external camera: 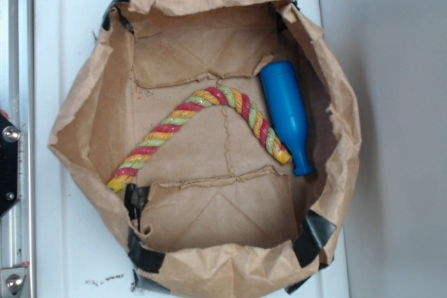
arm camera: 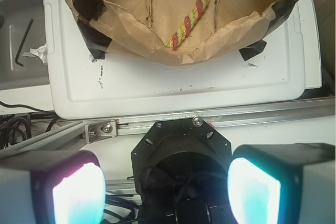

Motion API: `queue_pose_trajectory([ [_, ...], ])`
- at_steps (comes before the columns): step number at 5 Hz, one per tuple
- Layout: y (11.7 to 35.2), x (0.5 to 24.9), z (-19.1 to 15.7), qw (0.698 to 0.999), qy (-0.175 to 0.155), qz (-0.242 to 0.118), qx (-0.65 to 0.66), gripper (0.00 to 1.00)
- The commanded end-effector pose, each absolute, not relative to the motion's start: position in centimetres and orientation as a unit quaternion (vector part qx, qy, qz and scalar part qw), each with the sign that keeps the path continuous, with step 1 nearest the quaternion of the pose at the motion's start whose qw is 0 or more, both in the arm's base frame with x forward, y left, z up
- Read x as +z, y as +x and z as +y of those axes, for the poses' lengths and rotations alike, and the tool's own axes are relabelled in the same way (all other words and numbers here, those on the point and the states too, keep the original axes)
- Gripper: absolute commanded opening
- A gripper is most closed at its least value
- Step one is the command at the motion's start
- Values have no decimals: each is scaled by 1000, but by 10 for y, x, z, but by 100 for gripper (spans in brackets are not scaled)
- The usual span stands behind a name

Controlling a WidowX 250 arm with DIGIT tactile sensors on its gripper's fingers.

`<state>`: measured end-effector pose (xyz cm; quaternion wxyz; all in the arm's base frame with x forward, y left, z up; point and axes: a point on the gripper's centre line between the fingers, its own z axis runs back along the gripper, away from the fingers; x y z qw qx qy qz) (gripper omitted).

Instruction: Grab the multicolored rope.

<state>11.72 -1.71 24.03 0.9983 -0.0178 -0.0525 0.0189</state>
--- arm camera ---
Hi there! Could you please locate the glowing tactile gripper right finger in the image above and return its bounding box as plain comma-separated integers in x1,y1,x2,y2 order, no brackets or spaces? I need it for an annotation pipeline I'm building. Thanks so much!
227,143,335,223

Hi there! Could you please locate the crumpled white paper scrap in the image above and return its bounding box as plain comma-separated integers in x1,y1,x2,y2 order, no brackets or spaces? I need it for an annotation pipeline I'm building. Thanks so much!
22,43,48,65

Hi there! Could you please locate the aluminium extrusion rail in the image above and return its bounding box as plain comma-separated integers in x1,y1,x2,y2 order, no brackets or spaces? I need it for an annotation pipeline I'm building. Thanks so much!
1,97,335,157

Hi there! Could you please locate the multicolored twisted rope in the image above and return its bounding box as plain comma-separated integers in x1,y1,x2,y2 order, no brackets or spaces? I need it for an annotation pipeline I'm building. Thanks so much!
164,0,212,50

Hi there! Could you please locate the black cable bundle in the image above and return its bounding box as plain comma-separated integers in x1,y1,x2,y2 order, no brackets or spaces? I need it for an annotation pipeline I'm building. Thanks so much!
0,100,60,150

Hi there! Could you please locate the grey plastic tray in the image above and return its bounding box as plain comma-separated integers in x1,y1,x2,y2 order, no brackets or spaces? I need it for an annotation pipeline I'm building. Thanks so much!
1,0,49,90

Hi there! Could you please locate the brown paper bag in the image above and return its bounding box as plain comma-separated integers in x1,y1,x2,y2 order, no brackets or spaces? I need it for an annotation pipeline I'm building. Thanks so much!
65,0,299,66

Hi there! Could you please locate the black hex key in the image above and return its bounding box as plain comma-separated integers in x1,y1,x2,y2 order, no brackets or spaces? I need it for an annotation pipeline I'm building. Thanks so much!
15,19,34,67

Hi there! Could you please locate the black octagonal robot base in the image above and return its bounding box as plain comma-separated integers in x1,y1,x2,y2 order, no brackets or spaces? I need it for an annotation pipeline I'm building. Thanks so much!
131,131,235,223

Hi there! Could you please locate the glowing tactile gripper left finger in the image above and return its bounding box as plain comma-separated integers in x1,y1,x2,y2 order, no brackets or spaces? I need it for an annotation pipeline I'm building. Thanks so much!
1,151,106,223

